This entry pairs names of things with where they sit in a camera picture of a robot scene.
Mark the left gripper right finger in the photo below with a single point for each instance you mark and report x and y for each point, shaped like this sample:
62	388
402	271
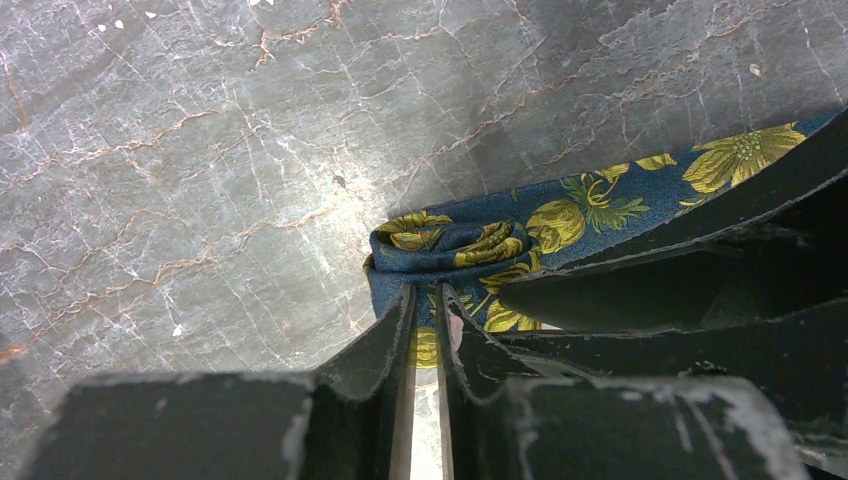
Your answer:
502	419

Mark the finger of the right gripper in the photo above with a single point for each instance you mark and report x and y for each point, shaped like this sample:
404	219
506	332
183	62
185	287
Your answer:
724	219
770	308

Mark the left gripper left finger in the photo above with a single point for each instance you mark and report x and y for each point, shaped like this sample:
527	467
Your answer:
349	418

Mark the navy yellow floral tie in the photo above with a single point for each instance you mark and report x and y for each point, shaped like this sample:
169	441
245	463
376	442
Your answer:
479	244

